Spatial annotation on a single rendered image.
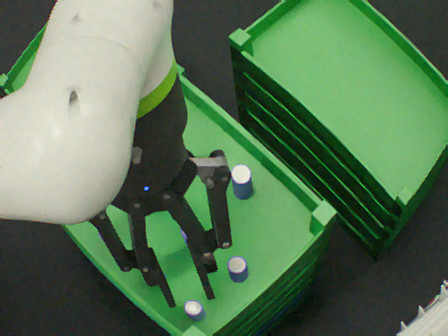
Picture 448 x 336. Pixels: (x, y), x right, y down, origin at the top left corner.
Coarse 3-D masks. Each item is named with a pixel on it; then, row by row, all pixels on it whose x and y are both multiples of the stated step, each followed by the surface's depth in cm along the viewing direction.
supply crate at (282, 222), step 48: (192, 96) 121; (192, 144) 122; (240, 144) 122; (192, 192) 121; (288, 192) 120; (96, 240) 120; (240, 240) 119; (288, 240) 119; (144, 288) 118; (192, 288) 118; (240, 288) 118
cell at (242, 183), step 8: (240, 168) 115; (248, 168) 114; (232, 176) 114; (240, 176) 114; (248, 176) 114; (232, 184) 117; (240, 184) 114; (248, 184) 115; (240, 192) 117; (248, 192) 118
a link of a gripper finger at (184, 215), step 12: (168, 192) 95; (168, 204) 97; (180, 204) 97; (180, 216) 98; (192, 216) 101; (180, 228) 100; (192, 228) 101; (192, 240) 102; (204, 240) 102; (204, 252) 103; (204, 264) 104
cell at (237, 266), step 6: (234, 258) 113; (240, 258) 113; (228, 264) 112; (234, 264) 112; (240, 264) 112; (246, 264) 112; (234, 270) 112; (240, 270) 112; (246, 270) 114; (234, 276) 114; (240, 276) 114; (246, 276) 117
